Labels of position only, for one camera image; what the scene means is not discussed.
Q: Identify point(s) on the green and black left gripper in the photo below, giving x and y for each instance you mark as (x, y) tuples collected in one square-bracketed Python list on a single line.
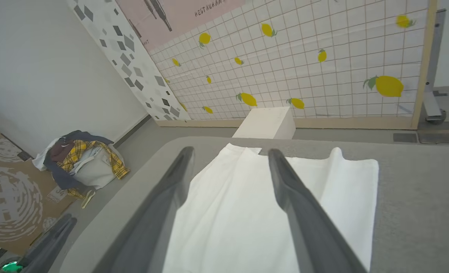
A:
[(10, 267)]

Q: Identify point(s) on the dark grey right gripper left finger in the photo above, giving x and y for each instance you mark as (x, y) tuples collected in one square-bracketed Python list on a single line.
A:
[(160, 220)]

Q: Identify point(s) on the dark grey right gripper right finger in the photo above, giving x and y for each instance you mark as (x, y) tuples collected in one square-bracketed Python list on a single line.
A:
[(307, 223)]

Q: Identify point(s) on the white garment with grey stitching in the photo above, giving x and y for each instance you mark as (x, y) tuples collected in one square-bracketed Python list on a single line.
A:
[(239, 212)]

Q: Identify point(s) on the dark navy garment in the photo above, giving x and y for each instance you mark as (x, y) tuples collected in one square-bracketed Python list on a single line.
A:
[(57, 171)]

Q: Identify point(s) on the maroon garment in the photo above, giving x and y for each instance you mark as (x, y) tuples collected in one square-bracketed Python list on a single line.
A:
[(59, 151)]

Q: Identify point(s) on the brown printed cardboard sheet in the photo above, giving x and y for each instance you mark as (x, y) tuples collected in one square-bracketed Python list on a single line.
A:
[(16, 197)]

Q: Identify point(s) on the white cloth beside basket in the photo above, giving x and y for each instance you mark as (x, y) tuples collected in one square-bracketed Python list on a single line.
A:
[(42, 157)]

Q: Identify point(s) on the white rectangular box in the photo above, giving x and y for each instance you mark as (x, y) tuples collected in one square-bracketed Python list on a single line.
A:
[(264, 123)]

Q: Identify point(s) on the lemon print grid panel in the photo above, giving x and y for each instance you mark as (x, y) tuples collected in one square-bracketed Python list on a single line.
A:
[(323, 87)]

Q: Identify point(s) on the white panel with grey diamonds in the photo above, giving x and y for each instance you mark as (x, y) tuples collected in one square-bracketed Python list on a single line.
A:
[(141, 64)]

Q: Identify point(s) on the pink restaurant poster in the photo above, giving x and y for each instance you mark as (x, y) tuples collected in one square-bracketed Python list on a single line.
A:
[(179, 19)]

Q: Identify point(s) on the grey metal stand with caster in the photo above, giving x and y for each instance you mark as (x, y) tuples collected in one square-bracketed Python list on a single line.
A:
[(434, 64)]

